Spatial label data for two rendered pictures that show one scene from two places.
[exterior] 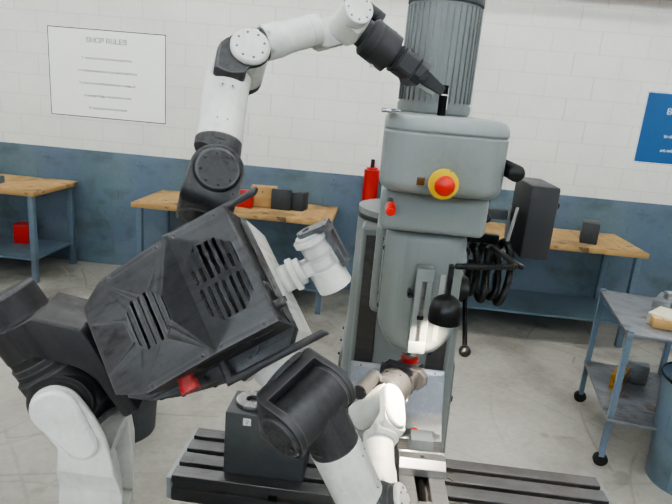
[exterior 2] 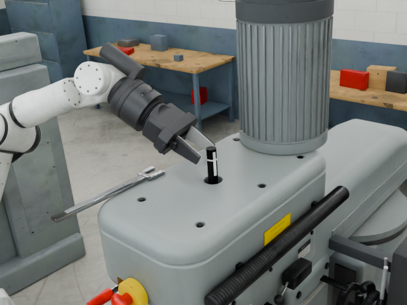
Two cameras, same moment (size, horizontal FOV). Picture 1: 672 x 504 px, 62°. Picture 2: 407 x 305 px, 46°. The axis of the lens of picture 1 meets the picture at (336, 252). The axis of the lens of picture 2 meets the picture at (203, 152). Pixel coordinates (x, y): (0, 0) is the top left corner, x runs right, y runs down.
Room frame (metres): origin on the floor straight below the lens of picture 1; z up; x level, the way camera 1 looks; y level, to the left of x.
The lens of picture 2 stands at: (0.69, -0.74, 2.34)
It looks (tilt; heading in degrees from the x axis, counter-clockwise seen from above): 25 degrees down; 39
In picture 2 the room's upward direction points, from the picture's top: 4 degrees counter-clockwise
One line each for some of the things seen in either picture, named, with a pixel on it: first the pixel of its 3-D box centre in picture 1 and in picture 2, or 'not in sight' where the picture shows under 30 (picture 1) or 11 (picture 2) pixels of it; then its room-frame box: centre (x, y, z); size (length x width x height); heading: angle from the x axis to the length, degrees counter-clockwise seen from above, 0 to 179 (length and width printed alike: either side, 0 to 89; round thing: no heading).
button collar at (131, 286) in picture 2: (443, 184); (132, 295); (1.12, -0.20, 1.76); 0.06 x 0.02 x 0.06; 86
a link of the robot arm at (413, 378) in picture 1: (396, 382); not in sight; (1.27, -0.18, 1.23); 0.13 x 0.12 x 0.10; 66
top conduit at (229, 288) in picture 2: (494, 162); (286, 239); (1.38, -0.37, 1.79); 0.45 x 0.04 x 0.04; 176
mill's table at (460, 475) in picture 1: (391, 488); not in sight; (1.35, -0.21, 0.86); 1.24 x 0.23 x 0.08; 86
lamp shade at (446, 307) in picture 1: (445, 308); not in sight; (1.16, -0.25, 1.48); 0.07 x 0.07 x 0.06
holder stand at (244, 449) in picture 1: (269, 433); not in sight; (1.36, 0.14, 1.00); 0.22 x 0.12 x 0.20; 86
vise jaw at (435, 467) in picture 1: (421, 463); not in sight; (1.29, -0.28, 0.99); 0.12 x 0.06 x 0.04; 88
